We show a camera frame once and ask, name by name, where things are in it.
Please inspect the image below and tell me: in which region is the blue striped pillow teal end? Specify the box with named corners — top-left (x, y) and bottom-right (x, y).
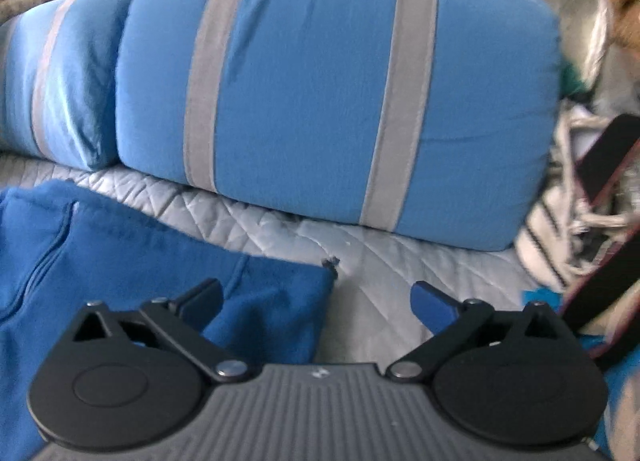
top-left (0, 0), bottom-right (140, 172)

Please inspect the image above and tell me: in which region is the blue grey-striped pillow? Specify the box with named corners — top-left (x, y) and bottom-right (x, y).
top-left (114, 0), bottom-right (565, 253)

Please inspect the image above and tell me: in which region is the blue fleece jacket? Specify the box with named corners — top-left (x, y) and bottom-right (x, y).
top-left (0, 178), bottom-right (337, 461)

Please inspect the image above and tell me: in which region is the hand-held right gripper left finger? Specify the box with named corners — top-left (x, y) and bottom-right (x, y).
top-left (72, 278), bottom-right (251, 384)

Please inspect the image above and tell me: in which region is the brown plush toy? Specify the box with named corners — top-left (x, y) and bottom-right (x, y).
top-left (604, 0), bottom-right (640, 50)

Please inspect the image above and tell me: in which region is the white black-striped cloth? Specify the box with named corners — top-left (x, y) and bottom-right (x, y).
top-left (515, 103), bottom-right (640, 294)

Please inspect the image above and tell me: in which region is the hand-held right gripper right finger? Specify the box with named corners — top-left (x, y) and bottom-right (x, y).
top-left (386, 281), bottom-right (576, 383)

